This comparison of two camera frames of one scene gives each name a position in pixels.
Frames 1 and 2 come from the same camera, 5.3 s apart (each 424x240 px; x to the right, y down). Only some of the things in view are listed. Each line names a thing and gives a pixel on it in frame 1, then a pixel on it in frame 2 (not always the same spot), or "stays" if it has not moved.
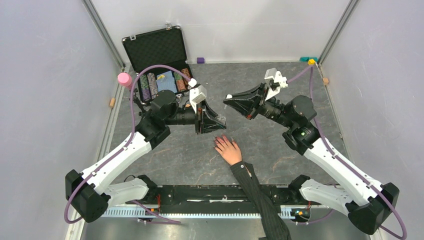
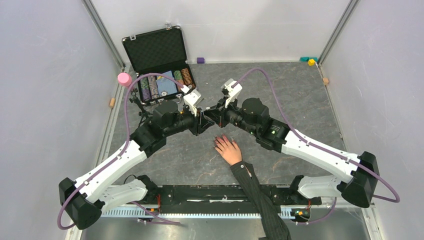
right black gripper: [248, 101] to [218, 113]
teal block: [307, 58] stays
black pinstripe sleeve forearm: [275, 227] stays
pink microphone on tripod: [125, 80] stays
